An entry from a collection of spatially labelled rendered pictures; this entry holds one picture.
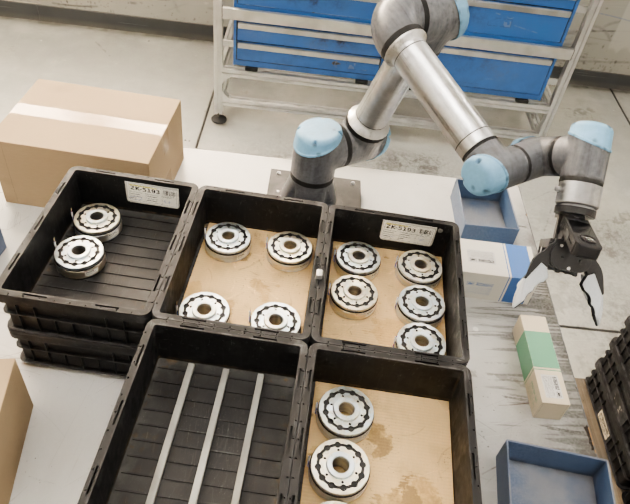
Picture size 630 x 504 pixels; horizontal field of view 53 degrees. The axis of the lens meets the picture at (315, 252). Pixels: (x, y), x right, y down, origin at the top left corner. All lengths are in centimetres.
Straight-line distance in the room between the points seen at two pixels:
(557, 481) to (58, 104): 150
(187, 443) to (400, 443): 38
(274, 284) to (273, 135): 197
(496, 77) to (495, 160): 212
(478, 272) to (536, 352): 23
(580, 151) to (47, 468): 113
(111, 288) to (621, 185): 279
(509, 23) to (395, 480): 239
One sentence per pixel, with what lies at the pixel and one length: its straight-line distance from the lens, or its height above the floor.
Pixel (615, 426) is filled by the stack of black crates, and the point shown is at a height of 25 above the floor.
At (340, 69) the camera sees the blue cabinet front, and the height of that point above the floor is 36.
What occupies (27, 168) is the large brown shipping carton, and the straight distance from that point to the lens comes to 175.
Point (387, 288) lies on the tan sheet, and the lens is 143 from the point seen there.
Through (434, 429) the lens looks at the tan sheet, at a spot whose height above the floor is 83.
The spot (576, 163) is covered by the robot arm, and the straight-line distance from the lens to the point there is 121.
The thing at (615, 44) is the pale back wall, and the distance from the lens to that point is 437.
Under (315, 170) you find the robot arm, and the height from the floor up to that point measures 89.
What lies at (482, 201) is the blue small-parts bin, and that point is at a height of 70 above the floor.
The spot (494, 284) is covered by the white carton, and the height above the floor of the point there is 76.
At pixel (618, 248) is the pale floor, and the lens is 319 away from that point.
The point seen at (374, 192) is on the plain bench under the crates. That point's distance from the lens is 188.
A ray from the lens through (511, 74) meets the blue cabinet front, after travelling 328.
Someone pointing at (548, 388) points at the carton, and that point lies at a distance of 147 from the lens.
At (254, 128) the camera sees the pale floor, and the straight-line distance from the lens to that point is 334.
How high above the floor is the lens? 186
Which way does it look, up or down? 44 degrees down
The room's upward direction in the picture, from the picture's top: 8 degrees clockwise
